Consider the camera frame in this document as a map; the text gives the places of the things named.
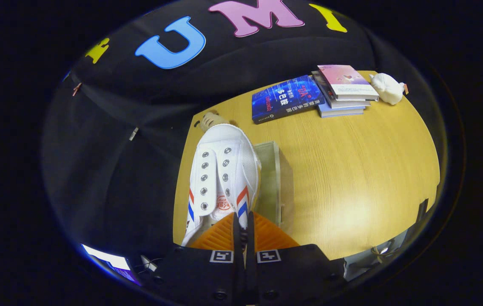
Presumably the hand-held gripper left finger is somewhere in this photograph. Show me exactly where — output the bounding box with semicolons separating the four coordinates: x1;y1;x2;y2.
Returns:
152;212;245;306

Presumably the computer monitor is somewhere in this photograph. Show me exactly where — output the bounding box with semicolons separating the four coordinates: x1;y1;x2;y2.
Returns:
81;244;142;286

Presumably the white canvas shoe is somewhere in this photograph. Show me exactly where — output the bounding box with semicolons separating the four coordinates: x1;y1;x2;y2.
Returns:
181;124;262;247

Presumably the pink book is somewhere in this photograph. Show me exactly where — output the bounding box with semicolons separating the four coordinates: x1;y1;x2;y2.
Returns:
317;65;380;102

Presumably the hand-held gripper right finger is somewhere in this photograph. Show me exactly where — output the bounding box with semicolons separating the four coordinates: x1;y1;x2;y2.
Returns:
245;212;348;306

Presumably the black backdrop cloth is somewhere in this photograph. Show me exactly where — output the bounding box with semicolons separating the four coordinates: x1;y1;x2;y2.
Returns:
42;0;378;260

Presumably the pale blue book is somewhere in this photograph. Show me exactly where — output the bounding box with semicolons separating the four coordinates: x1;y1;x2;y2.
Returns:
317;104;365;118

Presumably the white plush toy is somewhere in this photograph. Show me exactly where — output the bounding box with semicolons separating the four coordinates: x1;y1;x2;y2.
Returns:
369;73;409;105

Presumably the tan plush dog toy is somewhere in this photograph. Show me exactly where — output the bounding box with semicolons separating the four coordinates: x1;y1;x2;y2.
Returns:
194;112;239;132

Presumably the beige fabric storage box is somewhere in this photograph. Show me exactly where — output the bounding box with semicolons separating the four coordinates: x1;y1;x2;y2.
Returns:
252;141;294;232

